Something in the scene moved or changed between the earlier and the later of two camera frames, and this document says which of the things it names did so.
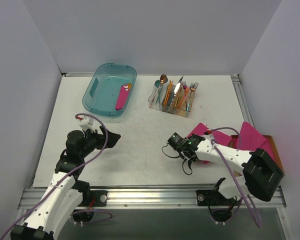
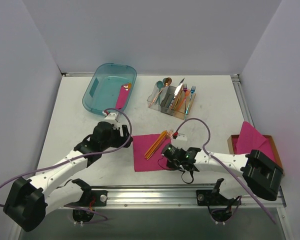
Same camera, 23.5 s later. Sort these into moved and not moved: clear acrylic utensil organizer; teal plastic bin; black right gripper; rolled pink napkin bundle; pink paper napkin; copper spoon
Moved: black right gripper; pink paper napkin; copper spoon
Not moved: clear acrylic utensil organizer; teal plastic bin; rolled pink napkin bundle
